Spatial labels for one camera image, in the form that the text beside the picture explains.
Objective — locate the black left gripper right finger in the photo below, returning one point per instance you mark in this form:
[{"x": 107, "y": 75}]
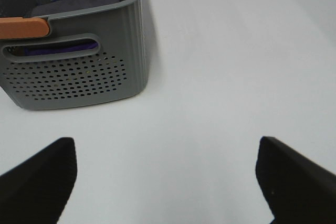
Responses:
[{"x": 296, "y": 189}]

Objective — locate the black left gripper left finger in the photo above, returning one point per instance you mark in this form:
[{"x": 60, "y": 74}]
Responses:
[{"x": 38, "y": 189}]

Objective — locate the grey perforated plastic basket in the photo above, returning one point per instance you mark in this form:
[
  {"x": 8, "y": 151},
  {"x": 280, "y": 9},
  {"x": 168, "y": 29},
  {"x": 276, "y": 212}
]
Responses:
[{"x": 90, "y": 56}]

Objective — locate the grey cloth in basket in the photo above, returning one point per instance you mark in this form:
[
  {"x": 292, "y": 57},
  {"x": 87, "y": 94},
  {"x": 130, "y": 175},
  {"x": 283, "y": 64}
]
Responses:
[{"x": 61, "y": 6}]

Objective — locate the orange basket handle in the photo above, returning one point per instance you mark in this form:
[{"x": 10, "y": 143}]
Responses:
[{"x": 20, "y": 28}]

